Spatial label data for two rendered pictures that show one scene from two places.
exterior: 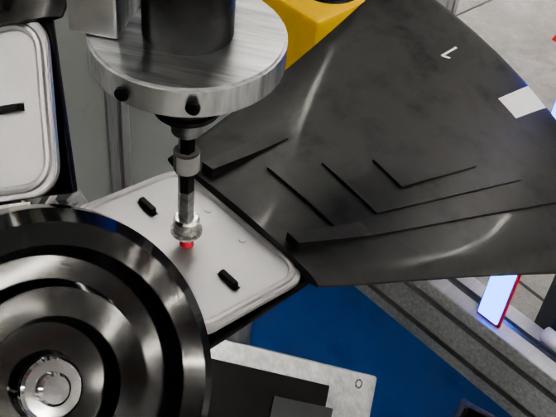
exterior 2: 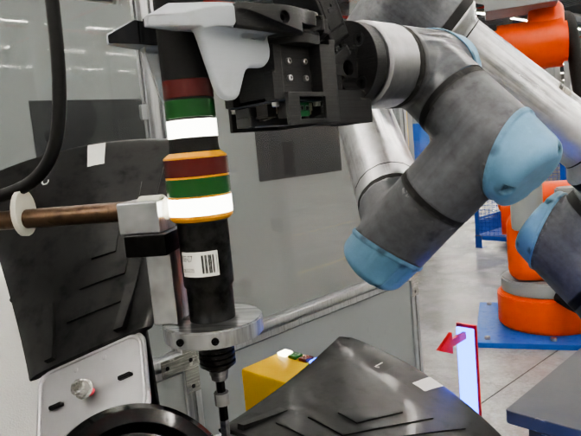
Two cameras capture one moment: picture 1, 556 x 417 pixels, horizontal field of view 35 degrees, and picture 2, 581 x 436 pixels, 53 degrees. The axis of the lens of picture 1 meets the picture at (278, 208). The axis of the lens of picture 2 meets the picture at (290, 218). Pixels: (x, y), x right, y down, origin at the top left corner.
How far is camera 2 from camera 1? 0.15 m
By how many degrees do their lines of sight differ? 37
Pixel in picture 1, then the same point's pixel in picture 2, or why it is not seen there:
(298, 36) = not seen: hidden behind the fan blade
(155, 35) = (195, 317)
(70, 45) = not seen: outside the picture
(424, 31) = (362, 357)
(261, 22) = (249, 310)
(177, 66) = (207, 327)
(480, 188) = (406, 421)
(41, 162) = (141, 398)
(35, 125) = (138, 381)
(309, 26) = not seen: hidden behind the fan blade
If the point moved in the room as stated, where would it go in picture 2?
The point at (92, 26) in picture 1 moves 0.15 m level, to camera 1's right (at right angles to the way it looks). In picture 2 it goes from (165, 319) to (384, 302)
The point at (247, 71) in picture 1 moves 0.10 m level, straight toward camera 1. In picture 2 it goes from (241, 323) to (229, 383)
